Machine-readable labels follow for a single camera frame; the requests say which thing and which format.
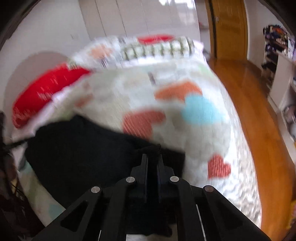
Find wooden door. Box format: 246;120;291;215
205;0;249;59

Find long red pillow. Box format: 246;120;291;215
11;34;175;129

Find white floral pillow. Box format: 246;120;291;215
69;36;123;70

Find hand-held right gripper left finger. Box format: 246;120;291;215
31;153;148;241

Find round beige headboard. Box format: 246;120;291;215
5;52;70;116

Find white shelf unit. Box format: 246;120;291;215
268;52;296;144

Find glossy white wardrobe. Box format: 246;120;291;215
79;0;201;43

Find black pants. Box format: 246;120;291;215
24;115;186;237

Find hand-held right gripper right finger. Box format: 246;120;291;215
157;153;272;241

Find green patterned bolster pillow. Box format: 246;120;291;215
121;37;196;61

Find heart print quilt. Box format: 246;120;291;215
11;36;263;241

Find colourful clutter pile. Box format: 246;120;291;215
262;24;296;70

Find white bed sheet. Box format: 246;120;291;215
10;86;93;142

